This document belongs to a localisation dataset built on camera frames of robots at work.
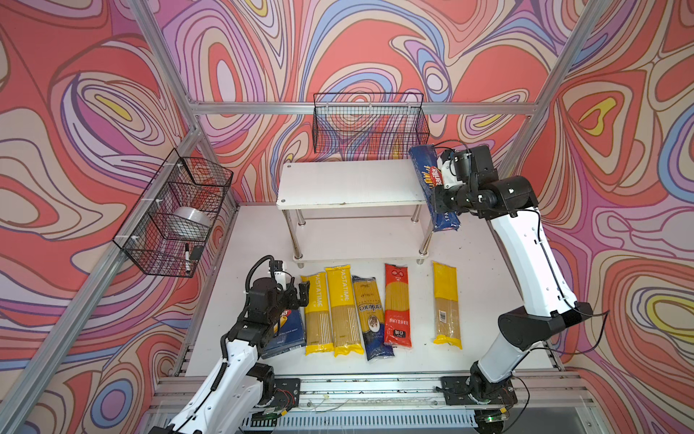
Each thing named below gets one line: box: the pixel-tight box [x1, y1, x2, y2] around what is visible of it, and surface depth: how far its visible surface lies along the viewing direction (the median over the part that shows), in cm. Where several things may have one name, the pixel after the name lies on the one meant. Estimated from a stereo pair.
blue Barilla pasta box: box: [260, 309, 307, 359], surface depth 80 cm
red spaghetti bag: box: [383, 263, 413, 349], surface depth 89 cm
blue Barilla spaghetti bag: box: [409, 144, 461, 233], surface depth 72 cm
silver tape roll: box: [172, 206, 214, 229], surface depth 73 cm
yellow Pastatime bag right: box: [325, 264, 365, 358], surface depth 88 cm
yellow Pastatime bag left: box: [300, 272, 334, 356], surface depth 88 cm
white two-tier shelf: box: [275, 159, 433, 268], surface depth 86 cm
